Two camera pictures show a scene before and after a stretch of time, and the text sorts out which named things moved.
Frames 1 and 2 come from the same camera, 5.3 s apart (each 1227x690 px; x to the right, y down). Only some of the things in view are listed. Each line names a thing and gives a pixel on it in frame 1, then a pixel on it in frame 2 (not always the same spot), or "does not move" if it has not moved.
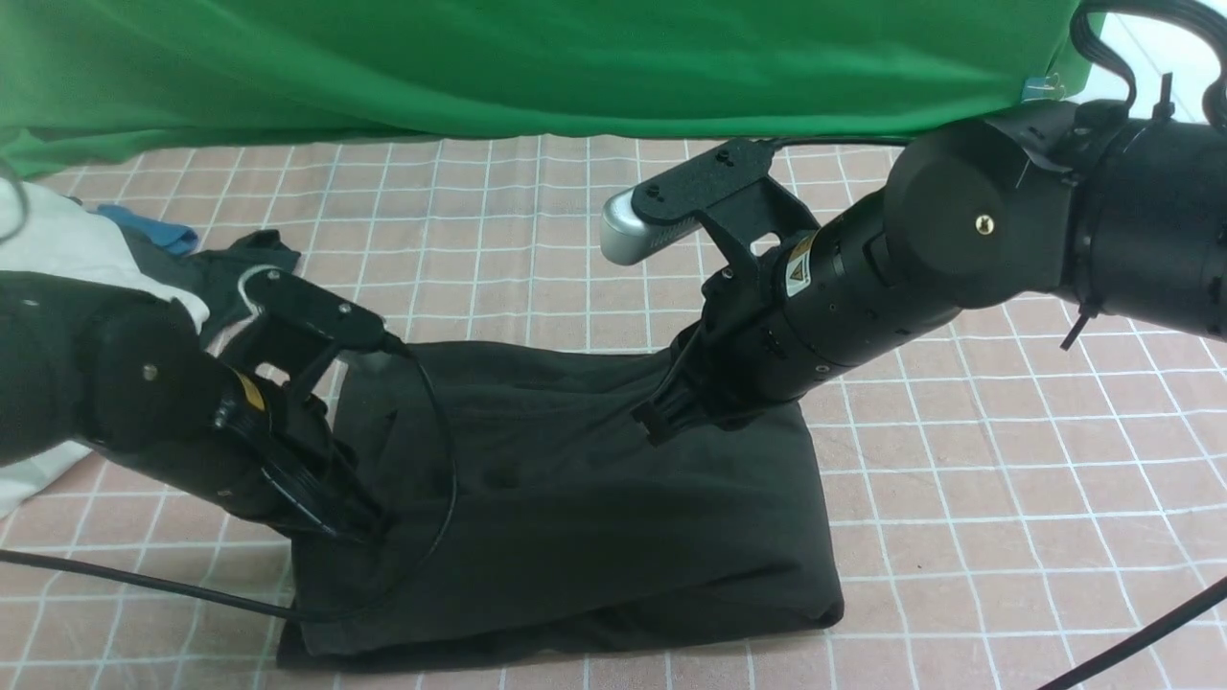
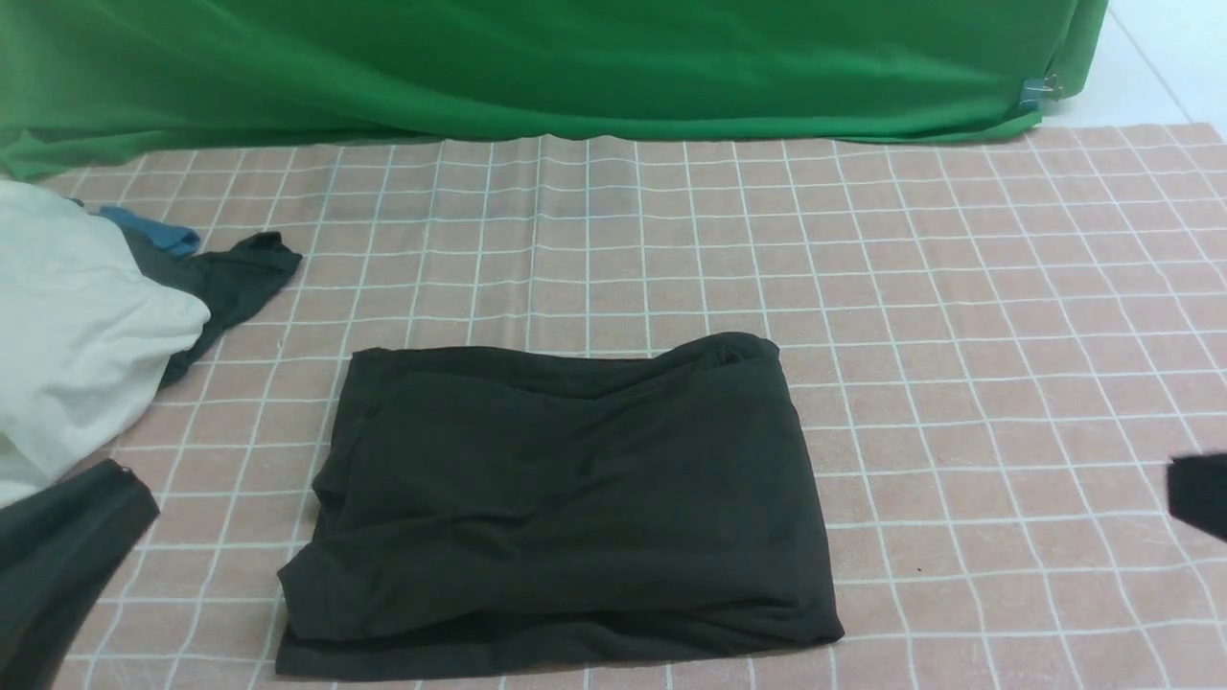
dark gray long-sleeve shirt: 527,517 does not move
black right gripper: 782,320 → 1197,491
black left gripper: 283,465 → 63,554
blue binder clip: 1043,87 does not move
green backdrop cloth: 78,74 does not move
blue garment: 177,239 does not move
